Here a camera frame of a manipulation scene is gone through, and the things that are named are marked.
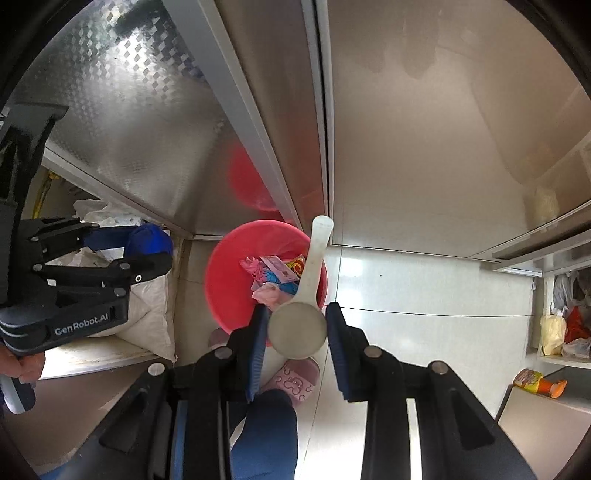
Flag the person's left hand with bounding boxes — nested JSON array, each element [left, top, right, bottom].
[[0, 342, 47, 385]]

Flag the pink and blue plastic bag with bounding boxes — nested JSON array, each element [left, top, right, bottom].
[[239, 257, 298, 308]]

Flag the yellow snack bag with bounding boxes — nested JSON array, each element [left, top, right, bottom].
[[513, 368, 546, 393]]

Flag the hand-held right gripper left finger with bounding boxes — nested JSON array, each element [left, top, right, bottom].
[[41, 304, 269, 480]]

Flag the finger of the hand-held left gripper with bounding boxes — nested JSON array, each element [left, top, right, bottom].
[[34, 253, 172, 305], [21, 218, 139, 261]]

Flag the silver sachet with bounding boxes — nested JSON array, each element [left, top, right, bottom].
[[259, 255, 296, 282]]

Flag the red plastic bucket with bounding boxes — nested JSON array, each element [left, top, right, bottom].
[[204, 220, 329, 337]]

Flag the yellow hose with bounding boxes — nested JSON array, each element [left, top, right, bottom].
[[32, 172, 58, 220]]

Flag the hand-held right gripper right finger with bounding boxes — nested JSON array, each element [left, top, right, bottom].
[[325, 302, 539, 480]]

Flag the white plastic scoop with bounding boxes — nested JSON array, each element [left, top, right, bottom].
[[268, 215, 334, 361]]

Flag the white shelf unit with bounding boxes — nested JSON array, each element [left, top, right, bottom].
[[526, 272, 591, 370]]

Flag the white plastic bag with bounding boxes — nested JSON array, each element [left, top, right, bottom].
[[74, 198, 148, 232], [561, 337, 591, 360]]

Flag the cream plastic bag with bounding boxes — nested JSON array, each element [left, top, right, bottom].
[[539, 314, 568, 357]]

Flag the grey plastic bag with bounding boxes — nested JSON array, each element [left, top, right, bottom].
[[551, 272, 575, 310]]

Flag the large white woven sack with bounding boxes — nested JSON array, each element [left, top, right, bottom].
[[46, 249, 178, 363]]

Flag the smooth steel cabinet door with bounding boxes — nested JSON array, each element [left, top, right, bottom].
[[318, 0, 591, 278]]

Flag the red plastic bag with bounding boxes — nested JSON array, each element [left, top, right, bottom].
[[566, 305, 591, 342]]

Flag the embossed steel cabinet door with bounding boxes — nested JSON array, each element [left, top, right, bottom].
[[9, 0, 333, 245]]

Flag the blue round object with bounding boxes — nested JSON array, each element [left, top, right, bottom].
[[127, 223, 174, 258]]

